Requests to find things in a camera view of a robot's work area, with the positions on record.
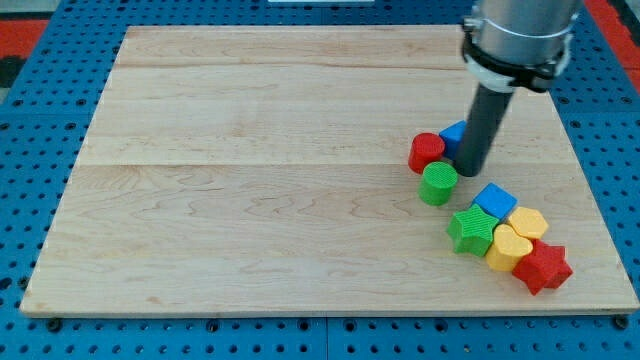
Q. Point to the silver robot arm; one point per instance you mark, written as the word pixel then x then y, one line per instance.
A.
pixel 518 43

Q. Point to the wooden board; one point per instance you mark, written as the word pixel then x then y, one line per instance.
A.
pixel 249 171

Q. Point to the red cylinder block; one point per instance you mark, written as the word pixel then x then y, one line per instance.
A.
pixel 425 148

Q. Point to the green cylinder block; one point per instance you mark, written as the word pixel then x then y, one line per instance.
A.
pixel 437 183

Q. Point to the blue cube block behind rod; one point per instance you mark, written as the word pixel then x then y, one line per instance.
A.
pixel 452 137

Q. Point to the green star block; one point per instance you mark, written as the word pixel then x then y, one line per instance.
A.
pixel 471 231

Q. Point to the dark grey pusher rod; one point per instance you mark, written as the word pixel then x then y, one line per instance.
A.
pixel 482 124

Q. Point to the yellow heart block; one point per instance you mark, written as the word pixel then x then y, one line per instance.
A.
pixel 507 249

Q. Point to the yellow hexagon block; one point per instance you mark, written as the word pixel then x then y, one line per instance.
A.
pixel 528 222

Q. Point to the red star block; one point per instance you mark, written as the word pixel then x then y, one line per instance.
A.
pixel 545 267

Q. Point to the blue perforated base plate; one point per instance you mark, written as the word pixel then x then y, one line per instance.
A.
pixel 45 116

